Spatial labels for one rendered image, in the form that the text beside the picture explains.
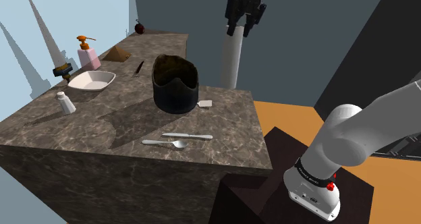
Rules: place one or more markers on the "brown pyramid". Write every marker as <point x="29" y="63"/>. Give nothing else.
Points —
<point x="116" y="54"/>

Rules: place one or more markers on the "silver table knife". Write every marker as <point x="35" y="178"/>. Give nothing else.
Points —
<point x="187" y="136"/>

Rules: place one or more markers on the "black round pot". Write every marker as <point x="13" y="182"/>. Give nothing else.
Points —
<point x="176" y="96"/>

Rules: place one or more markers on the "small dark knife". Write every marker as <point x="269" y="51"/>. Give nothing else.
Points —
<point x="139" y="68"/>

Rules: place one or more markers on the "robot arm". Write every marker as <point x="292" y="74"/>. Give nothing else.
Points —
<point x="345" y="134"/>

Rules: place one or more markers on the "pink soap dispenser orange pump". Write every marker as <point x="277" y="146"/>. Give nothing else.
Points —
<point x="88" y="57"/>

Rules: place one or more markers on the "white shallow bowl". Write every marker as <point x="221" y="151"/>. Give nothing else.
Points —
<point x="92" y="81"/>

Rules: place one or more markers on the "dark red apple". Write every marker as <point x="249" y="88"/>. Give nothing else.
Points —
<point x="139" y="28"/>

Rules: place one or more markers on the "silver spoon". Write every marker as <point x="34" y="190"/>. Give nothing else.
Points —
<point x="179" y="144"/>

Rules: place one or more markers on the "white salt shaker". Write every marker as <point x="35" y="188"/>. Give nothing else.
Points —
<point x="66" y="104"/>

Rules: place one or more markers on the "white cylindrical post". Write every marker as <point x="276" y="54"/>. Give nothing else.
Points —
<point x="232" y="59"/>

